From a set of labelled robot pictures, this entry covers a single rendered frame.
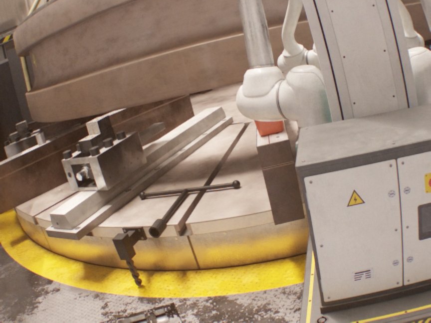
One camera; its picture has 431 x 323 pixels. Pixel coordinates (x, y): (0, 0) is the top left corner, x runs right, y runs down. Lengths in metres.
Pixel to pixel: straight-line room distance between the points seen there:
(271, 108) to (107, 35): 1.58
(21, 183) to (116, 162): 1.21
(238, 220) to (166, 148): 1.24
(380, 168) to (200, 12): 1.82
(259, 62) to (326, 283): 0.90
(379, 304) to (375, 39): 0.89
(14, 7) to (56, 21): 2.47
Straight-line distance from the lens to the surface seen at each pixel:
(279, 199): 2.09
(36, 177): 3.83
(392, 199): 1.29
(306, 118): 1.74
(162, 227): 2.39
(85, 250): 3.01
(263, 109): 1.82
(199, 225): 2.40
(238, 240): 2.43
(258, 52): 1.84
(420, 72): 1.75
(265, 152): 2.01
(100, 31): 3.14
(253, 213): 2.32
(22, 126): 4.87
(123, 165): 2.92
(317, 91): 1.72
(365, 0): 1.59
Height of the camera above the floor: 1.26
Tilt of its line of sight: 16 degrees down
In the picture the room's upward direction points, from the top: 15 degrees counter-clockwise
